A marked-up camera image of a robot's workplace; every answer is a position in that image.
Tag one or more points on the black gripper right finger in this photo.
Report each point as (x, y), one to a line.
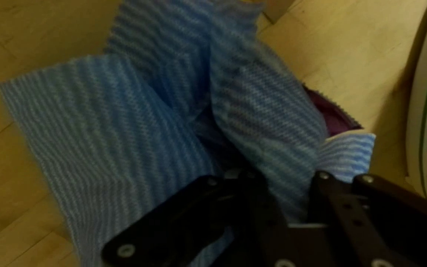
(369, 221)

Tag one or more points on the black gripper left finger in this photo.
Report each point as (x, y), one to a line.
(173, 233)

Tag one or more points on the blue cleaning cloth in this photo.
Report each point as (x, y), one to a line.
(184, 88)

